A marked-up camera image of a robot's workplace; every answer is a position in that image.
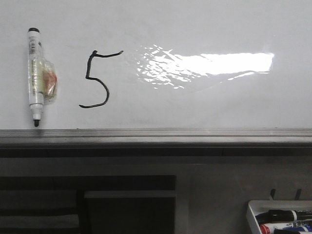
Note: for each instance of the white black whiteboard marker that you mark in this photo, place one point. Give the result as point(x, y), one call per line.
point(42, 78)

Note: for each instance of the white whiteboard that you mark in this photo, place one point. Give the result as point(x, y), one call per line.
point(200, 64)

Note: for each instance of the dark cabinet with white shelf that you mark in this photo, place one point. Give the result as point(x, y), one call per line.
point(131, 204)

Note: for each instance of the white marker tray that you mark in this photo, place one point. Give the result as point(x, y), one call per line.
point(256, 207)

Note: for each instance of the black capped marker in tray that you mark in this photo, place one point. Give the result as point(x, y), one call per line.
point(275, 216)

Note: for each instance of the red capped marker in tray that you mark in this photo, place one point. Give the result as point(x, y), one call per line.
point(269, 228)

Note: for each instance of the blue marker in tray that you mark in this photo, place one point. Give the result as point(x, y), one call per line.
point(297, 230)

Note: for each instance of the grey aluminium whiteboard frame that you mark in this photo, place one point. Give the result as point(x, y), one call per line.
point(80, 142)

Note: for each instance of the left black wall hook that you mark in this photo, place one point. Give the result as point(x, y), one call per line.
point(272, 194)

